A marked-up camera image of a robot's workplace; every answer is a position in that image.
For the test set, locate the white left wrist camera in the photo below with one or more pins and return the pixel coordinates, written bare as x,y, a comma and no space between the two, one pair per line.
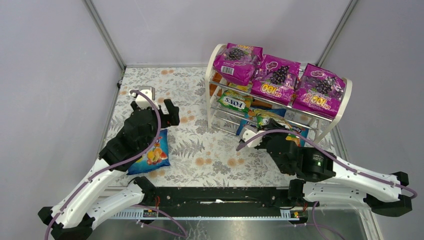
144,97

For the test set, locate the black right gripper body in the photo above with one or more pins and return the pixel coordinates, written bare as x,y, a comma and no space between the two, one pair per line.
268,138

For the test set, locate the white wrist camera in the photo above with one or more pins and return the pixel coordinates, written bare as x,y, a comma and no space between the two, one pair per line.
144,97
249,137

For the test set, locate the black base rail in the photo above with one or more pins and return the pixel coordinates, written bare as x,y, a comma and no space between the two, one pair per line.
188,203

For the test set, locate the green yellow candy bag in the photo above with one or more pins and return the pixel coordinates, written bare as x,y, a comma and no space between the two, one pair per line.
267,118

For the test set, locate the white metal shelf rack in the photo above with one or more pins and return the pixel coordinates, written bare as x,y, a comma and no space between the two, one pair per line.
212,88

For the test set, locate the green Fox's candy bag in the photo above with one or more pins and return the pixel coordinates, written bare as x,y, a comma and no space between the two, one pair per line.
235,101

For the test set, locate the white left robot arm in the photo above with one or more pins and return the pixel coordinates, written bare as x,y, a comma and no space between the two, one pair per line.
80,213

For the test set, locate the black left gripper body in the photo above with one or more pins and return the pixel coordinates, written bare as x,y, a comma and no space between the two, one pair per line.
158,117

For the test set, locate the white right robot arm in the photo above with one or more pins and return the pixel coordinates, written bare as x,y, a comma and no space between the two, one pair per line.
383,192

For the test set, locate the purple grape candy bag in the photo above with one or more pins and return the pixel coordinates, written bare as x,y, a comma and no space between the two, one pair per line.
319,91
275,79
238,63

